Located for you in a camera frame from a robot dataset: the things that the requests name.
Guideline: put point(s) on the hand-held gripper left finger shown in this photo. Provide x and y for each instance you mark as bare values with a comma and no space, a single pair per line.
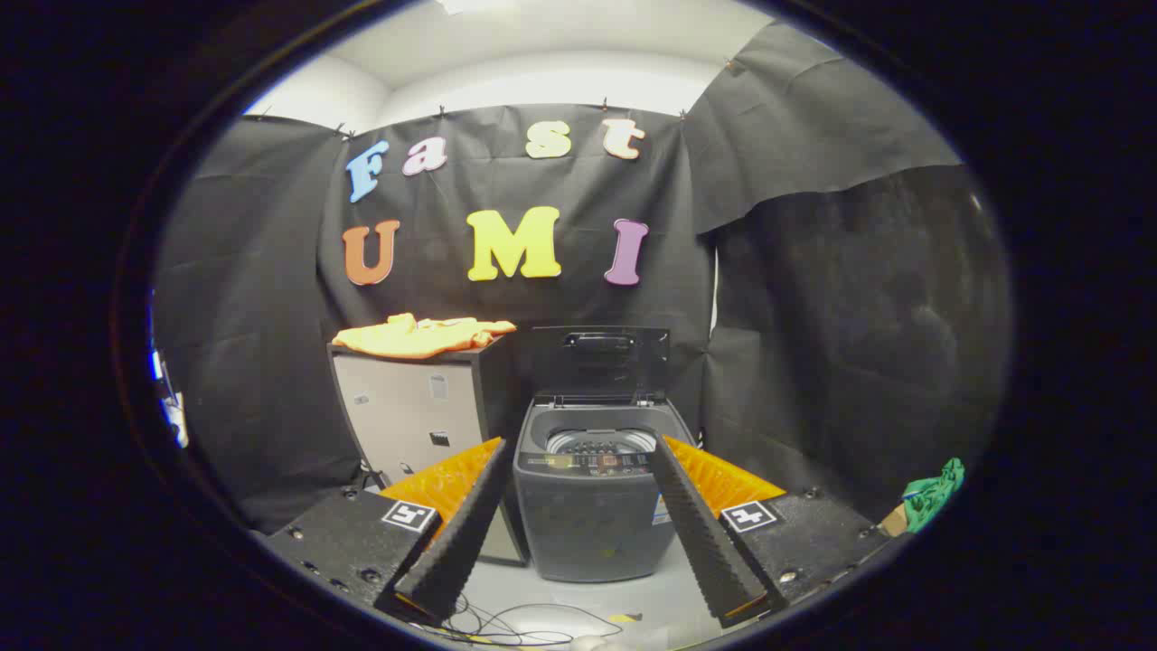
461,533

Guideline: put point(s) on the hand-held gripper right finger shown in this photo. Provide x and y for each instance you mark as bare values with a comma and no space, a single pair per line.
700,533

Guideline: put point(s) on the grey washing machine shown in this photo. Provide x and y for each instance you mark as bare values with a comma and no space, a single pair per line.
587,533

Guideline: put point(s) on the orange polo shirt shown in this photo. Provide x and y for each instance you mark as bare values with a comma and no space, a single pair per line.
416,336

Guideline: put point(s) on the grey cabinet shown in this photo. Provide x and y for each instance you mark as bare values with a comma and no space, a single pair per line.
398,407

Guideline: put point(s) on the small white object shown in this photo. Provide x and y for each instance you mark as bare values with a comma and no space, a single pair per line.
589,643

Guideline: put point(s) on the brown cardboard piece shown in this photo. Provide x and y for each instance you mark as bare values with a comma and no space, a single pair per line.
895,522

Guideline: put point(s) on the green cloth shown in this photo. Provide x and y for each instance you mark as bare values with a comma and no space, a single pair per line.
931,497

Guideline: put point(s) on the black backdrop cloth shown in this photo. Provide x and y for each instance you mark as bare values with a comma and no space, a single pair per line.
560,307

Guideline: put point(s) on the white equipment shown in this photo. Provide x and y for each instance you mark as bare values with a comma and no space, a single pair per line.
176,420

